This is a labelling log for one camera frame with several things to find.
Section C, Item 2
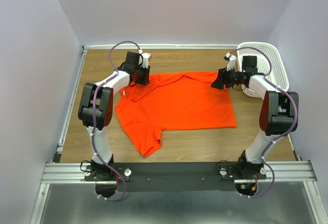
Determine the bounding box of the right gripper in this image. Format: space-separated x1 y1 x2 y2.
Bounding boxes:
210 65 244 90

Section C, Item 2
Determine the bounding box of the orange t-shirt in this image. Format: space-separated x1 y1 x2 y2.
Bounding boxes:
115 71 237 157

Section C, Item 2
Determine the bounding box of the white perforated basket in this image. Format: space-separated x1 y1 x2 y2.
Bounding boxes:
237 42 289 91

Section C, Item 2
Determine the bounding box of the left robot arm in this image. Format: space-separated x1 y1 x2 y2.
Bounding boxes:
78 50 152 180

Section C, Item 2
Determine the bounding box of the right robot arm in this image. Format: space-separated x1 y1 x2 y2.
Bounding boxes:
211 53 299 179

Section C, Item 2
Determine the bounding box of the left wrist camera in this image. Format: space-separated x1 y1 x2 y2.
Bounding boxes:
138 52 152 69

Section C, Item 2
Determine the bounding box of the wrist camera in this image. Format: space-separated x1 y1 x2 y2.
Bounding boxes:
224 53 237 71
138 52 152 69

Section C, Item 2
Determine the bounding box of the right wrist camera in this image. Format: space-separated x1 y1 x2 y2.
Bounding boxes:
224 53 237 71

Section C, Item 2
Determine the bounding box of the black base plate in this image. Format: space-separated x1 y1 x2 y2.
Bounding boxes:
82 160 267 195

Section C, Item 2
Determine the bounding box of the aluminium left rail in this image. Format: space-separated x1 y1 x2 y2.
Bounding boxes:
51 48 87 163

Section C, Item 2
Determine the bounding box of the aluminium front rail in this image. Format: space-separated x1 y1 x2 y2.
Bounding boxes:
41 161 317 184

